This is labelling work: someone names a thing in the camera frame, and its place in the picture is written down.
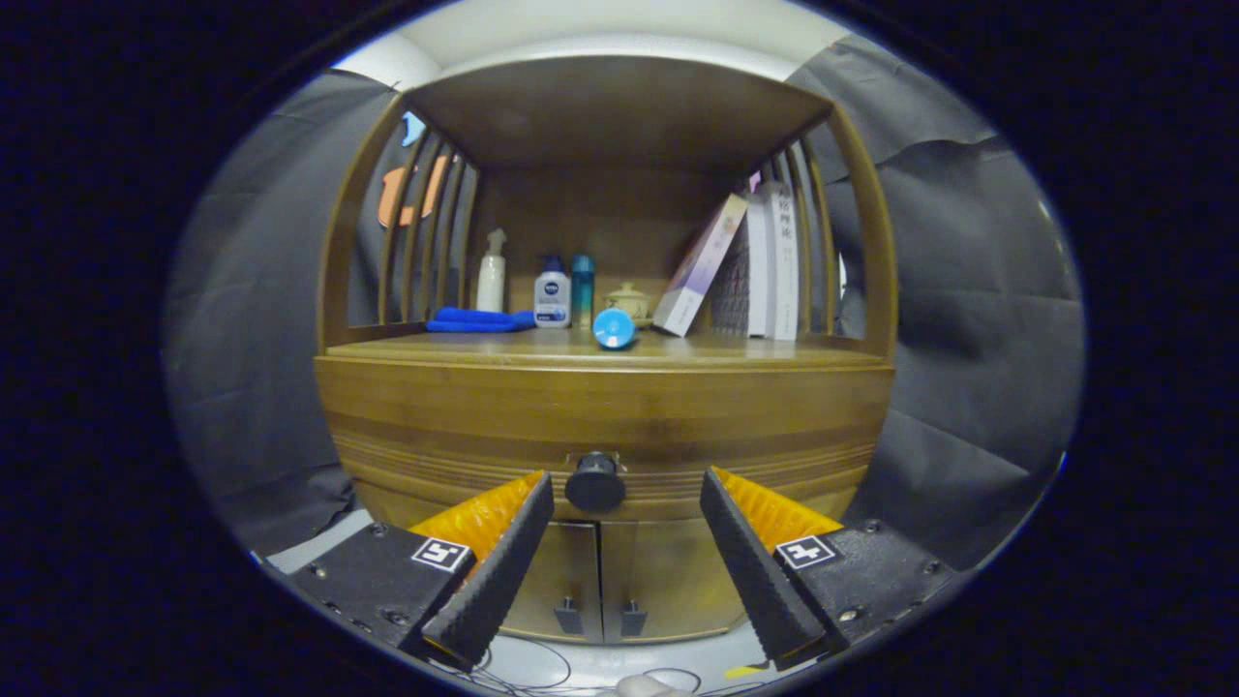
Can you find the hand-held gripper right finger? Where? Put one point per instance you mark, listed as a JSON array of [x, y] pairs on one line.
[[760, 581]]

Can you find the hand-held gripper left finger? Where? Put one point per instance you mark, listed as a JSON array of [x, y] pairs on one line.
[[498, 581]]

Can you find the black round drawer knob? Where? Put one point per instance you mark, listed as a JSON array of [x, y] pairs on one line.
[[595, 487]]

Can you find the blue cleanser tube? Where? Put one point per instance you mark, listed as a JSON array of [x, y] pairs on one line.
[[614, 329]]

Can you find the wooden countertop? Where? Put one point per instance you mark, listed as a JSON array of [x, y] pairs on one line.
[[755, 348]]

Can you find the brown wooden cabinet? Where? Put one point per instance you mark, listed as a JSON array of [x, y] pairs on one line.
[[619, 106]]

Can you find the blue folded cloth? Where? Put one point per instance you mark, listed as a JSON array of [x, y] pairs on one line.
[[474, 320]]

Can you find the white bottle with blue cap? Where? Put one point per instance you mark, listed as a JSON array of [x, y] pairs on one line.
[[552, 300]]

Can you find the white pump bottle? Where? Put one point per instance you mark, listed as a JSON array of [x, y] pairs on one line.
[[491, 290]]

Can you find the grey patterned book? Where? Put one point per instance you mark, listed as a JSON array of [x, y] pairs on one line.
[[733, 290]]

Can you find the teal translucent bottle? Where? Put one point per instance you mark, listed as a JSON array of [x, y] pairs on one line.
[[582, 290]]

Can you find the beige lidded teacup with saucer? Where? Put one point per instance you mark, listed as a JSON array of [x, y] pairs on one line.
[[629, 300]]

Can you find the purple cover book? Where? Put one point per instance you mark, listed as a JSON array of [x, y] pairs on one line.
[[697, 271]]

